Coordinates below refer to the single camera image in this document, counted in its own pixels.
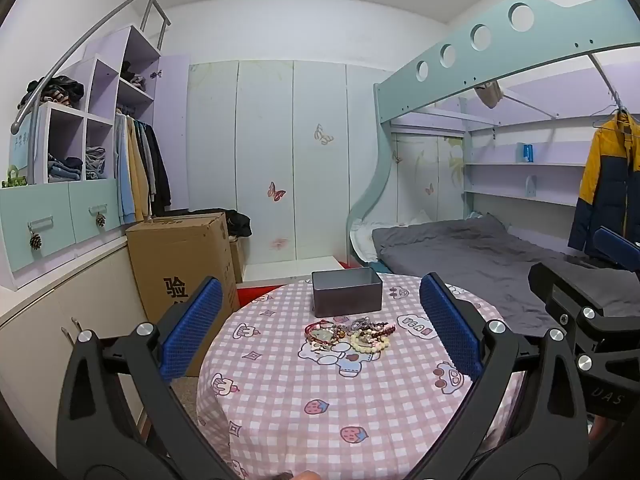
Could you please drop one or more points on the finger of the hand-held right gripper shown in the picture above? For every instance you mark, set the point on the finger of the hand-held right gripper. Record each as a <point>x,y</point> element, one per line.
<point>565,285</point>
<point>617,247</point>

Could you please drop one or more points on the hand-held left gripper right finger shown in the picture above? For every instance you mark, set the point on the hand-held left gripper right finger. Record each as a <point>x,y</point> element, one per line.
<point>450,330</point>

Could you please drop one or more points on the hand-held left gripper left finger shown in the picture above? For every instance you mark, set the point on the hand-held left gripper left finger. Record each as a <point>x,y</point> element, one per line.
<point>192,330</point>

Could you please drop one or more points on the grey metal tin box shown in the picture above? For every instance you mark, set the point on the grey metal tin box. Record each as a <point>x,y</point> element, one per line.
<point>345,295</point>

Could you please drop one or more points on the pale jade pendant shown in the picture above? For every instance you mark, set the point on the pale jade pendant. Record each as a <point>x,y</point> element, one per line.
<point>322,333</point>

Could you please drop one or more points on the yellow and navy jacket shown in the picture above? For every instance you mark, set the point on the yellow and navy jacket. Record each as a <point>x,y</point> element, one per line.
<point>600,185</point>

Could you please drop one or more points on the grey blanket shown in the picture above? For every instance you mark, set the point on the grey blanket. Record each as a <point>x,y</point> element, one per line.
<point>460,255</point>

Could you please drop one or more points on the large cardboard box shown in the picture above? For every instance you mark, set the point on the large cardboard box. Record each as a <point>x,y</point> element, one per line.
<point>175,255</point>

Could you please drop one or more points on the small cardboard box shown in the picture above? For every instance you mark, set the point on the small cardboard box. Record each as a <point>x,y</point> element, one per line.
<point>236,260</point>

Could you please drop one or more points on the pink checkered tablecloth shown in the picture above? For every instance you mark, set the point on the pink checkered tablecloth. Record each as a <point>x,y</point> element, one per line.
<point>280,385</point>

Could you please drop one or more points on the red and white step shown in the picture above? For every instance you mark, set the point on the red and white step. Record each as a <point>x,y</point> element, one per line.
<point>290,267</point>

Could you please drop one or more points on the black bag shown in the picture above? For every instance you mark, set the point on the black bag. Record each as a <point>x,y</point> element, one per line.
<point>237,222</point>

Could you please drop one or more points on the pink flower sticker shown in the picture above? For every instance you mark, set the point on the pink flower sticker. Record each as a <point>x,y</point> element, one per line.
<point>277,244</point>

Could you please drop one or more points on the white pillow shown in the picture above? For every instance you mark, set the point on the white pillow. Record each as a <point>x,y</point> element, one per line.
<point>360,240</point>

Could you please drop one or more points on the blue can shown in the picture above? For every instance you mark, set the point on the blue can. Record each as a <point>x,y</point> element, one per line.
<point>525,153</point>

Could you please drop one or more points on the metal clothes hanger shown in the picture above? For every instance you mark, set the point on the metal clothes hanger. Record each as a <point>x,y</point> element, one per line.
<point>619,105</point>

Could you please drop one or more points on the white low cabinet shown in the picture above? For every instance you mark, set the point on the white low cabinet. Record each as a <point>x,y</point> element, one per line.
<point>50,320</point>

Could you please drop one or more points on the pinecone ornament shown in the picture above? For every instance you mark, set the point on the pinecone ornament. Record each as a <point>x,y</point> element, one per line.
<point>101,220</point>
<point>35,241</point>

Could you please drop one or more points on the row of hanging clothes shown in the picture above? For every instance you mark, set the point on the row of hanging clothes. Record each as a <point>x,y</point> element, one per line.
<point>142,170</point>

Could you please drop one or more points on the teal drawer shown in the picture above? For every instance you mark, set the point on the teal drawer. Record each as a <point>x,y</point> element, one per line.
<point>85,200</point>
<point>20,230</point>

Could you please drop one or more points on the folded grey clothes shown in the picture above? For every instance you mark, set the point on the folded grey clothes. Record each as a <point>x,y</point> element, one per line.
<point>95,162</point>

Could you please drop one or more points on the beige hanging cloth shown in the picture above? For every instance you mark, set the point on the beige hanging cloth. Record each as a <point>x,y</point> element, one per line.
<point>489,94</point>

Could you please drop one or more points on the folded blue jeans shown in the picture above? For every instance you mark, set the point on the folded blue jeans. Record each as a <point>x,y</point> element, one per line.
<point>65,170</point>

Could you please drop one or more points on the white wardrobe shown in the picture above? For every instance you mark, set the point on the white wardrobe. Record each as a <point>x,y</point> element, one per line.
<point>265,135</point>

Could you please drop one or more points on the pale butterfly sticker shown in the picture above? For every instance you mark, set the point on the pale butterfly sticker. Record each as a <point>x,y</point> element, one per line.
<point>324,135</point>

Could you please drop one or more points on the small green basket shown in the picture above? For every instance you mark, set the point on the small green basket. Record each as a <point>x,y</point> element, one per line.
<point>14,178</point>

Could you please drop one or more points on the grey metal handrail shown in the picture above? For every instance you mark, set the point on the grey metal handrail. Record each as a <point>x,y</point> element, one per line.
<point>32,155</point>

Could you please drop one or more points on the dark folded clothes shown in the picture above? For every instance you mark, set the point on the dark folded clothes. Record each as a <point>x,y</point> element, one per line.
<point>131,76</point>

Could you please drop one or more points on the black clothes pile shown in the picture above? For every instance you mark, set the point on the black clothes pile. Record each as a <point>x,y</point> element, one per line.
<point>57,90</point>

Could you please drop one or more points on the lilac cubby shelf unit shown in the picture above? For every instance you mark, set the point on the lilac cubby shelf unit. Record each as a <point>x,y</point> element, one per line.
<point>105,50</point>

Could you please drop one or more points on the lilac wall shelf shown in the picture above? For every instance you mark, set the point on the lilac wall shelf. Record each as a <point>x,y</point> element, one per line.
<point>500,180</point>

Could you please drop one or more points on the teal bunk bed frame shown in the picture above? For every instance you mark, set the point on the teal bunk bed frame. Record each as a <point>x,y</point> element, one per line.
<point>550,30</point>

